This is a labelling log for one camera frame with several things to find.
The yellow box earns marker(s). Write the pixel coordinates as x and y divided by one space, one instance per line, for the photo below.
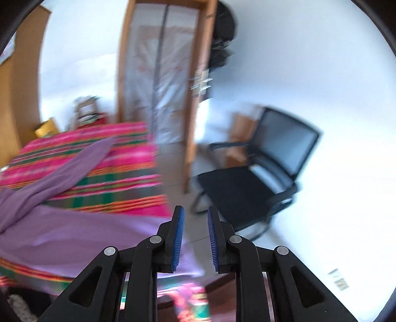
47 129

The red basket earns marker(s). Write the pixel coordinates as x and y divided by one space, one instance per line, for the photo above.
90 120

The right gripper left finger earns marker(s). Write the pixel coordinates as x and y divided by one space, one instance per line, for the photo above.
122 284

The black mesh office chair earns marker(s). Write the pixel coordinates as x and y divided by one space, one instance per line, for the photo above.
249 196

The black bags on hook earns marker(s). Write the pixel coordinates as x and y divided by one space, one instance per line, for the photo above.
224 32

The plastic covered door screen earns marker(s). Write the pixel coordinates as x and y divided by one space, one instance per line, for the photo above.
154 66

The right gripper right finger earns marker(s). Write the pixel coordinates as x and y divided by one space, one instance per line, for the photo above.
271 284

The pink plaid tablecloth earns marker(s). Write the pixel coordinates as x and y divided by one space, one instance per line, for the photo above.
121 183

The wooden board against wall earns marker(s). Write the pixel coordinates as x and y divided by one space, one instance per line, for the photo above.
241 131

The wooden door with handle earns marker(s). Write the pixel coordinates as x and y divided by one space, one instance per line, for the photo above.
198 81

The purple fleece garment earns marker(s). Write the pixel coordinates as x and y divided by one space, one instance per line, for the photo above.
63 241

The wooden wardrobe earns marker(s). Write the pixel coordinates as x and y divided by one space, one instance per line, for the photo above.
20 114

